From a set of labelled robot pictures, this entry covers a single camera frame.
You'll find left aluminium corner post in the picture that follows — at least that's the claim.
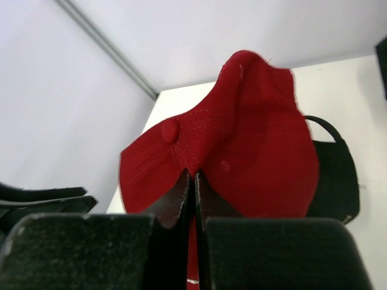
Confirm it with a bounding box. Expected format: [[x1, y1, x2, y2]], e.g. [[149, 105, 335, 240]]
[[55, 0, 160, 101]]

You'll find red baseball cap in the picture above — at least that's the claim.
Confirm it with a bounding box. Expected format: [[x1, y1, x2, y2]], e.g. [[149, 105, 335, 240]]
[[119, 50, 320, 285]]

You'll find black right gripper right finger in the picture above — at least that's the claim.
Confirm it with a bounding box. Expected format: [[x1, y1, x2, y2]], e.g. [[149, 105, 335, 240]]
[[195, 172, 372, 289]]

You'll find black baseball cap gold logo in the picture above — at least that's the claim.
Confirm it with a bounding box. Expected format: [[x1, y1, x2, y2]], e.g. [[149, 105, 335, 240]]
[[305, 115, 360, 225]]

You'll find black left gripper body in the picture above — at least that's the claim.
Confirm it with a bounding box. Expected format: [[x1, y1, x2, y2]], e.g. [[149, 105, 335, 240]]
[[1, 183, 98, 233]]

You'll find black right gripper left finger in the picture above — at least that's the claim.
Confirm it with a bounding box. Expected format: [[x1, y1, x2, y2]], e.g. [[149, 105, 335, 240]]
[[1, 171, 190, 289]]

